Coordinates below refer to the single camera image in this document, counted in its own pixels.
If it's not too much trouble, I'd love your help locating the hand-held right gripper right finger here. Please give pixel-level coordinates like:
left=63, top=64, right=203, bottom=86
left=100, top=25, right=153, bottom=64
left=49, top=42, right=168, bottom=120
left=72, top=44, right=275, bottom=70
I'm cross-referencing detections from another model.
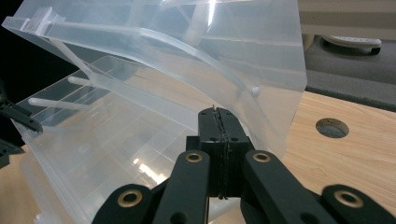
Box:
left=221, top=107, right=256, bottom=200

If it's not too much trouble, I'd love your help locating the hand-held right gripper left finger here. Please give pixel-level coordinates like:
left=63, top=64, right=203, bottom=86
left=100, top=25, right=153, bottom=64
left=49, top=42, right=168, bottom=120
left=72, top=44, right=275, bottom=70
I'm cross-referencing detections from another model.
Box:
left=185, top=106, right=226, bottom=201

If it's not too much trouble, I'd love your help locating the clear plastic storage box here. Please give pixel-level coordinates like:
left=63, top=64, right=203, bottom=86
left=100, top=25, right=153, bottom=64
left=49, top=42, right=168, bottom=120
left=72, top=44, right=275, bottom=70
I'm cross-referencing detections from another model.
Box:
left=11, top=69, right=250, bottom=224

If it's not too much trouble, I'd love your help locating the clear divided plastic tray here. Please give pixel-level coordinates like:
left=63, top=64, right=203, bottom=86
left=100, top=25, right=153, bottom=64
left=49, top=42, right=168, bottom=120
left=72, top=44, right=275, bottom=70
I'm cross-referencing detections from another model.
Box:
left=17, top=55, right=204, bottom=203

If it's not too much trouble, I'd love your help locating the clear plastic storage bin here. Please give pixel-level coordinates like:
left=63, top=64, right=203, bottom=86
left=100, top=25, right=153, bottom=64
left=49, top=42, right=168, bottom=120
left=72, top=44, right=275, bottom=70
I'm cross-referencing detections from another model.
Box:
left=1, top=0, right=308, bottom=161

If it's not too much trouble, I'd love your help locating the flat oval object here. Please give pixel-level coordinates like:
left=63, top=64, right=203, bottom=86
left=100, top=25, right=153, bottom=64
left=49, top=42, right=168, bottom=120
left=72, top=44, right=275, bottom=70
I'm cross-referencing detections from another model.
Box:
left=321, top=35, right=383, bottom=56

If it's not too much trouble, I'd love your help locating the wooden cabinet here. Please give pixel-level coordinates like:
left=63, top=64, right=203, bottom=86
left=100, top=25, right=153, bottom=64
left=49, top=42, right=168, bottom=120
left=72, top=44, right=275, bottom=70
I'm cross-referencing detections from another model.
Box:
left=297, top=0, right=396, bottom=42

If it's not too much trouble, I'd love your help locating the dark round cable grommet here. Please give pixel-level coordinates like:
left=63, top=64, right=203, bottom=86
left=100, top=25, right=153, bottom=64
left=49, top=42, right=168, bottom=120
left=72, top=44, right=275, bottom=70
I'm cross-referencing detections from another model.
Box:
left=315, top=117, right=350, bottom=139

